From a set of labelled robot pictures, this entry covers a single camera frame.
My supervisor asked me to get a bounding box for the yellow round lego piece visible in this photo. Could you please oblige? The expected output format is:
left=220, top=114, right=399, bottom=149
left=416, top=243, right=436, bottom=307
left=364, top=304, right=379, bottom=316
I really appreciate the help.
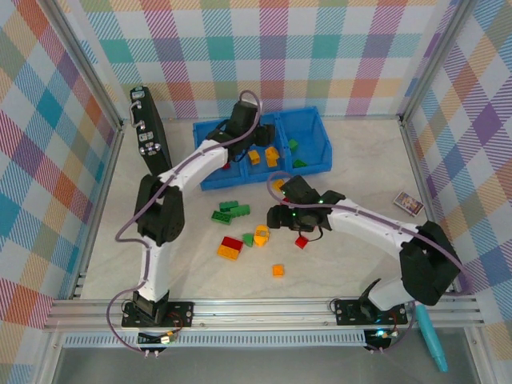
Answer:
left=253, top=225, right=273, bottom=246

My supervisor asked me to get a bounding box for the blue three-compartment bin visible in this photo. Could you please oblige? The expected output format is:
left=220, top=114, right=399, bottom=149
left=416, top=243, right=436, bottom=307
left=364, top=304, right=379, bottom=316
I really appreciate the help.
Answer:
left=192, top=106, right=334, bottom=192

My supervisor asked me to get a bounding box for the black briefcase with metal clasps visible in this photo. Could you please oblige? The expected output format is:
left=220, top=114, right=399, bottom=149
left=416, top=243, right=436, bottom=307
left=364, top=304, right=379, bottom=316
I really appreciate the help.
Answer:
left=128, top=86, right=176, bottom=187

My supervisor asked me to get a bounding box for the small printed card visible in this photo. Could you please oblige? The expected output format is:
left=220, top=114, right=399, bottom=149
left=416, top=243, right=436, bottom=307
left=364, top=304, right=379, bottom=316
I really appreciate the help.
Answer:
left=393, top=191, right=425, bottom=217

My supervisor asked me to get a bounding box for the green-lit control board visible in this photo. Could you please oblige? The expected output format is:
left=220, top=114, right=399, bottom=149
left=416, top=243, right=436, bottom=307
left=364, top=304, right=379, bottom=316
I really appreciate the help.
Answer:
left=370, top=327, right=401, bottom=341

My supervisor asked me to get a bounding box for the teal pen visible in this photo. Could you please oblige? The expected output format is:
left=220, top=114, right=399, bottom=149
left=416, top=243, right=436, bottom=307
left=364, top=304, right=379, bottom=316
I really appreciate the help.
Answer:
left=415, top=306, right=450, bottom=374

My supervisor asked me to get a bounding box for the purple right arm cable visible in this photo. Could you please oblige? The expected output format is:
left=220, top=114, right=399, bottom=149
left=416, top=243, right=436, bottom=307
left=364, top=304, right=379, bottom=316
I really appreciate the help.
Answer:
left=266, top=170, right=474, bottom=355

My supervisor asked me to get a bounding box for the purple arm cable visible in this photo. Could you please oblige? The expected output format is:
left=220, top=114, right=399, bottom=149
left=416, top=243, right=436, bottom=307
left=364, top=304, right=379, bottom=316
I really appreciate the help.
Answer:
left=106, top=90, right=265, bottom=355
left=266, top=170, right=474, bottom=355

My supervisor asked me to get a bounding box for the aluminium mounting rail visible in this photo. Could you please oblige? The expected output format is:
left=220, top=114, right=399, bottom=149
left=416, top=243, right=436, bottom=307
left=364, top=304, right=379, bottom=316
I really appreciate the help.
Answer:
left=43, top=298, right=485, bottom=333

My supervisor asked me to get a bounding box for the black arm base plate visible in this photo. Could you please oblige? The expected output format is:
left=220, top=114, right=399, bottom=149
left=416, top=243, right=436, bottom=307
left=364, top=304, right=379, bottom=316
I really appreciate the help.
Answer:
left=334, top=298, right=409, bottom=327
left=122, top=300, right=195, bottom=328

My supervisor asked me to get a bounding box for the slotted grey cable duct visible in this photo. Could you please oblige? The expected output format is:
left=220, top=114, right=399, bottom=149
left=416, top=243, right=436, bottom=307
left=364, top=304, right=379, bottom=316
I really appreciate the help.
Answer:
left=63, top=330, right=369, bottom=348

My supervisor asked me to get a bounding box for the aluminium side rail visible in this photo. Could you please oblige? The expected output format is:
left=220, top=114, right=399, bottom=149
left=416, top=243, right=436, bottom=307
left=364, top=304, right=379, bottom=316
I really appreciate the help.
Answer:
left=398, top=115, right=459, bottom=295
left=71, top=119, right=127, bottom=299

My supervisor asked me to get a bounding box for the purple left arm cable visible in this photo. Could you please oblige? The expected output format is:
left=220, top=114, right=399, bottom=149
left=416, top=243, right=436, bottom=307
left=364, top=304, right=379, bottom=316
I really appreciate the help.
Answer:
left=106, top=90, right=265, bottom=355

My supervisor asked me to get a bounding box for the aluminium frame post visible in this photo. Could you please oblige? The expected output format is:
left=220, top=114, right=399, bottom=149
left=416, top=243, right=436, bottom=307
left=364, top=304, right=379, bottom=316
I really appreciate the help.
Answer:
left=42, top=0, right=125, bottom=131
left=398, top=0, right=481, bottom=125

